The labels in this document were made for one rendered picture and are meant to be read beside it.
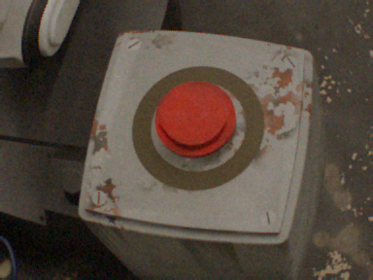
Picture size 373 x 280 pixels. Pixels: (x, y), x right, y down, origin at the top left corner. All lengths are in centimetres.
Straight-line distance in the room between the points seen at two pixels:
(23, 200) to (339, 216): 50
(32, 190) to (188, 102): 87
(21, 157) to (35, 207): 9
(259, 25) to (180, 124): 111
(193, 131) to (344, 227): 97
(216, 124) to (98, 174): 7
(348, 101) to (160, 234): 105
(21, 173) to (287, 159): 91
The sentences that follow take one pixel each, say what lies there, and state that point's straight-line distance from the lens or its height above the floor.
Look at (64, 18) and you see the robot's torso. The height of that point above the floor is 28.
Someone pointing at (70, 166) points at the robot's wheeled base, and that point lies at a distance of 137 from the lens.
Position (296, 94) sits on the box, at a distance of 56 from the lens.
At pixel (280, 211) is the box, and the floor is 93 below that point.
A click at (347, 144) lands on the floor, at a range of 155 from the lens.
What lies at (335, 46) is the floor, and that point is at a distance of 162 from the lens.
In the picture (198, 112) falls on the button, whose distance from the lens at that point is 54.
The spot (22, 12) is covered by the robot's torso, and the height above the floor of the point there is 37.
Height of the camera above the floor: 143
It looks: 65 degrees down
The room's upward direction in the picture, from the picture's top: 24 degrees counter-clockwise
